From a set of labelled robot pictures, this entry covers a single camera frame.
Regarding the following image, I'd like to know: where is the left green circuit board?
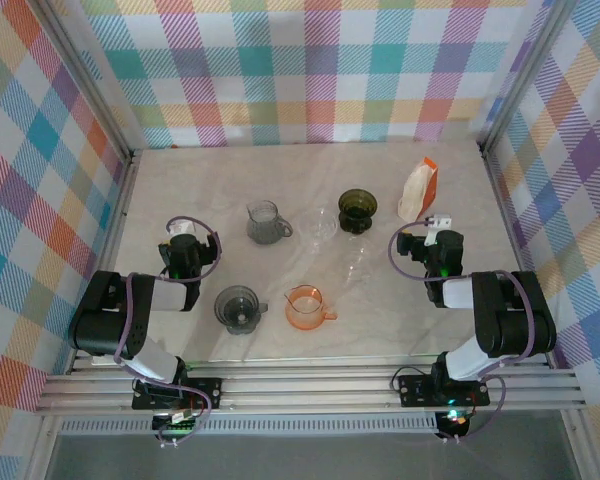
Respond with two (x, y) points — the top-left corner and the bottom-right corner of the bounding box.
(152, 412), (201, 436)

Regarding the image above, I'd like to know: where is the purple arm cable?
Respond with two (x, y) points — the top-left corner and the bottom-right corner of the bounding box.
(388, 222), (539, 444)
(112, 215), (224, 449)

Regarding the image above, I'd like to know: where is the clear glass coffee server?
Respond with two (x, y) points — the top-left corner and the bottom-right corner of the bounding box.
(339, 240), (372, 287)

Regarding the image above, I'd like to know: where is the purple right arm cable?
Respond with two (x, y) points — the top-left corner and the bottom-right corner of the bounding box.
(388, 222), (539, 444)

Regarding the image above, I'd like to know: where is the orange coffee filter pack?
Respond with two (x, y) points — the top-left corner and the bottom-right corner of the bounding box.
(397, 156), (440, 221)

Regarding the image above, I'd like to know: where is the grey glass coffee server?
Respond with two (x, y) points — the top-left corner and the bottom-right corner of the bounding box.
(245, 199), (295, 246)

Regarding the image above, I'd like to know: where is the orange coffee server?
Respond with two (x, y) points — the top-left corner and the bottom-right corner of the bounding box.
(284, 284), (339, 331)

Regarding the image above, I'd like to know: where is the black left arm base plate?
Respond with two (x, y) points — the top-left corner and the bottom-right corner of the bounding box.
(132, 377), (223, 411)

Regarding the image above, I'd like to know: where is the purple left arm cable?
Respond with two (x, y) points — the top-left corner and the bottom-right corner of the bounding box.
(112, 215), (224, 449)

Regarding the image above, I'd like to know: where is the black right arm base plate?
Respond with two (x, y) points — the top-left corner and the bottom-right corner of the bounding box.
(397, 372), (490, 407)

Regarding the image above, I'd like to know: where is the aluminium side rail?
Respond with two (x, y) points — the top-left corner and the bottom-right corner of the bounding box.
(479, 142), (556, 369)
(87, 149), (142, 354)

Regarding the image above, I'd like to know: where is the aluminium mounting rail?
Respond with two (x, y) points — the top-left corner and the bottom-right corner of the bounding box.
(34, 352), (589, 421)

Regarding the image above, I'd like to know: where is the right circuit board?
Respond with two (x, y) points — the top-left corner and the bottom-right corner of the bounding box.
(437, 409), (469, 429)

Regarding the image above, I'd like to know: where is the slotted grey cable duct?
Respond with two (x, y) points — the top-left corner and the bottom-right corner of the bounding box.
(59, 417), (439, 436)

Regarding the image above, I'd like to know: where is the dark green coffee dripper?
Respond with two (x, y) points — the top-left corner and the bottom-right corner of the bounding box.
(337, 188), (380, 235)

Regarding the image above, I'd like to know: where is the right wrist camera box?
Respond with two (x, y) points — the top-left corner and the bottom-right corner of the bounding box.
(423, 213), (452, 246)

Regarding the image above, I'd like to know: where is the aluminium frame post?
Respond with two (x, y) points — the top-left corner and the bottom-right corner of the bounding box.
(477, 0), (581, 156)
(29, 0), (142, 162)

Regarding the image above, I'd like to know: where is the grey plastic coffee dripper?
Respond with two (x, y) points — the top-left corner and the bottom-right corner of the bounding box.
(213, 284), (270, 335)

